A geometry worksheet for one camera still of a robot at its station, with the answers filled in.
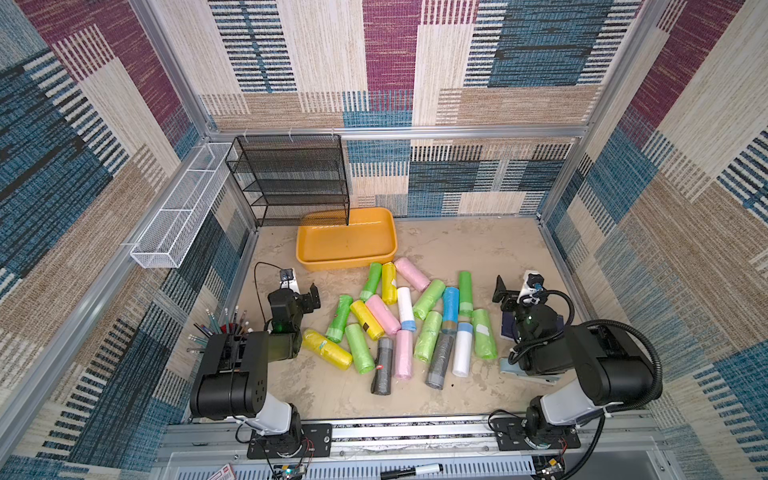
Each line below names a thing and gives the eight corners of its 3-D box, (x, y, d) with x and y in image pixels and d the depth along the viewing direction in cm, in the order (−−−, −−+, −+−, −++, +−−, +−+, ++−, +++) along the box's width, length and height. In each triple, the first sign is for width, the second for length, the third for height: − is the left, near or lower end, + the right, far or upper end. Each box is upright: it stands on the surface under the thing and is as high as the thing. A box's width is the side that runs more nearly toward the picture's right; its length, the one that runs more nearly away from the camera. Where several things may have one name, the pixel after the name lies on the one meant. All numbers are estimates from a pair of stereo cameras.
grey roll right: (423, 386, 83) (424, 383, 81) (438, 334, 92) (439, 330, 90) (441, 392, 82) (442, 390, 80) (454, 339, 91) (455, 335, 89)
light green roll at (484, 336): (477, 359, 86) (479, 356, 84) (468, 313, 95) (470, 309, 94) (497, 359, 86) (499, 356, 84) (486, 313, 95) (488, 309, 94)
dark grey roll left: (371, 394, 81) (371, 391, 79) (373, 341, 91) (373, 337, 89) (392, 394, 81) (392, 391, 79) (392, 341, 91) (392, 337, 89)
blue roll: (441, 330, 93) (443, 326, 91) (443, 290, 102) (444, 285, 100) (456, 332, 92) (458, 328, 90) (457, 292, 101) (458, 287, 99)
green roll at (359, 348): (359, 377, 83) (358, 375, 81) (343, 330, 92) (342, 326, 90) (376, 370, 84) (376, 367, 83) (359, 324, 93) (359, 320, 91)
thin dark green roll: (459, 315, 96) (460, 312, 94) (459, 274, 106) (460, 270, 104) (471, 317, 95) (473, 314, 94) (471, 275, 105) (472, 272, 104)
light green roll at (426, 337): (410, 356, 87) (410, 353, 85) (426, 311, 96) (427, 307, 94) (428, 363, 85) (429, 361, 84) (443, 317, 94) (444, 313, 93)
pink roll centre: (388, 338, 90) (387, 335, 88) (365, 302, 98) (365, 299, 96) (401, 330, 91) (401, 327, 90) (378, 296, 99) (377, 292, 97)
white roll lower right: (451, 374, 84) (452, 371, 82) (457, 324, 94) (459, 320, 92) (467, 378, 84) (469, 376, 82) (472, 327, 93) (474, 324, 91)
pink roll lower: (395, 379, 84) (395, 376, 82) (394, 334, 92) (394, 330, 90) (414, 379, 84) (414, 376, 82) (411, 334, 92) (412, 330, 90)
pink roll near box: (421, 293, 100) (421, 289, 98) (393, 265, 107) (393, 261, 105) (430, 286, 102) (431, 282, 100) (402, 259, 109) (403, 255, 107)
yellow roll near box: (382, 304, 97) (382, 300, 95) (382, 266, 107) (382, 262, 105) (397, 304, 97) (397, 300, 95) (396, 266, 107) (396, 262, 105)
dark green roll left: (326, 341, 91) (324, 336, 88) (341, 299, 100) (340, 293, 97) (340, 344, 90) (338, 339, 88) (353, 301, 100) (352, 295, 97)
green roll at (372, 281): (360, 301, 100) (359, 295, 97) (372, 267, 108) (371, 261, 105) (372, 303, 99) (371, 297, 96) (382, 270, 108) (382, 263, 105)
